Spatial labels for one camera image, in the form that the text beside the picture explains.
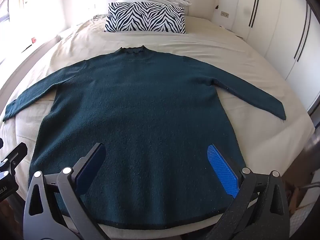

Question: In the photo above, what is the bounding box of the beige bed sheet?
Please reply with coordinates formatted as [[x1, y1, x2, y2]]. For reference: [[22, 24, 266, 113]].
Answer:
[[0, 14, 315, 240]]

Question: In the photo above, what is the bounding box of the white wardrobe with black handles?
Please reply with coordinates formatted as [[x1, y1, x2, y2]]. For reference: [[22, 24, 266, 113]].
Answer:
[[235, 0, 320, 117]]

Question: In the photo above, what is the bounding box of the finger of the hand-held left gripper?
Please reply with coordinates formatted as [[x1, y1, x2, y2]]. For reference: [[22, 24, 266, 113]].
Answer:
[[0, 138, 28, 178]]

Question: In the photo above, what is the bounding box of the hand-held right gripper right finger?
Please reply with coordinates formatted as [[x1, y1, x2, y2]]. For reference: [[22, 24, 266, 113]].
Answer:
[[204, 144, 292, 240]]

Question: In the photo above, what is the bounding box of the zebra print pillow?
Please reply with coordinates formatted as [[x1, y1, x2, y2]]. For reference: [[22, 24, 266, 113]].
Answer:
[[104, 2, 187, 34]]

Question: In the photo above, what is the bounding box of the dark teal knit sweater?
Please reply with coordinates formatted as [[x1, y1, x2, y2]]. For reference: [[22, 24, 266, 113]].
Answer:
[[2, 45, 286, 230]]

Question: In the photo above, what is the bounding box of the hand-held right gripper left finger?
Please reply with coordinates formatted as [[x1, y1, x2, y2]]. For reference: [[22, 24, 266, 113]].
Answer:
[[22, 142, 111, 240]]

